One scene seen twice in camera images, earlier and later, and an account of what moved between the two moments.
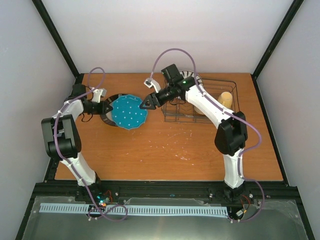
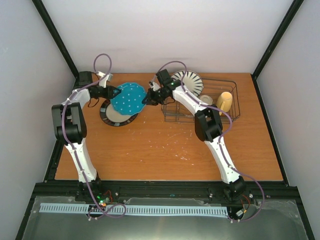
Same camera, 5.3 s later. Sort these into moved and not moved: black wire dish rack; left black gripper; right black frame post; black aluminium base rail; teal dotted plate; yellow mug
Moved: left black gripper; teal dotted plate
Not moved: black wire dish rack; yellow mug; black aluminium base rail; right black frame post
